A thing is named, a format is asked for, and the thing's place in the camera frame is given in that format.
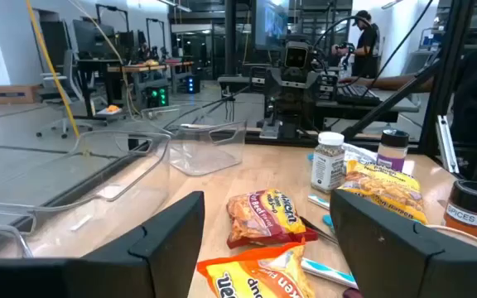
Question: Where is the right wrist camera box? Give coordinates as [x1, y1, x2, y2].
[282, 40, 311, 70]

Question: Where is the white-lid spice jar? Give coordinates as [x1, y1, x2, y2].
[310, 131, 346, 195]

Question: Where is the wooden-top workbench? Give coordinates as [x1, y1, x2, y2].
[105, 59, 195, 107]

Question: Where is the purple-label spice jar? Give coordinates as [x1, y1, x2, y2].
[376, 128, 411, 173]

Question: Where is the black computer monitor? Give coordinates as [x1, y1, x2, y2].
[253, 0, 292, 51]

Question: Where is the silver metal bracket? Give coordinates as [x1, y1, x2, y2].
[436, 114, 460, 175]

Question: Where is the black computer tower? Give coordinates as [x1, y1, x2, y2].
[185, 74, 202, 94]
[144, 84, 171, 109]

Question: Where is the cardboard box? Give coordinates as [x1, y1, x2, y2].
[0, 84, 41, 106]

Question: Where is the orange chicken ramen packet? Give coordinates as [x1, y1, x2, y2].
[195, 243, 317, 298]

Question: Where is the red beef ramen packet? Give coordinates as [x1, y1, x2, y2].
[225, 189, 320, 250]

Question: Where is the yellow ramen packet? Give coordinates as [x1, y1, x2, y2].
[339, 160, 430, 226]

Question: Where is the yellow cable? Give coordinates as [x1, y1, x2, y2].
[24, 0, 81, 138]

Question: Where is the orange spice jar black lid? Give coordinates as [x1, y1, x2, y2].
[442, 179, 477, 243]

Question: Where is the silver spoon teal-striped handle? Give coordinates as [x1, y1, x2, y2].
[306, 193, 331, 211]
[299, 257, 359, 290]

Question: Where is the grey office chair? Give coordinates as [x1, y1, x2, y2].
[35, 49, 95, 140]

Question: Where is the furikake jar tan lid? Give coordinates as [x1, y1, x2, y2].
[424, 223, 477, 254]

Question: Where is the clear plastic bin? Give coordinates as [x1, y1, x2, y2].
[0, 131, 172, 260]
[141, 103, 248, 177]

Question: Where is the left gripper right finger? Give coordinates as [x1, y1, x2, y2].
[329, 189, 477, 298]

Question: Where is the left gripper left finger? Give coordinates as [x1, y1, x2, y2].
[0, 190, 205, 298]

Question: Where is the black backlit keyboard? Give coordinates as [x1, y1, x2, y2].
[335, 84, 383, 108]

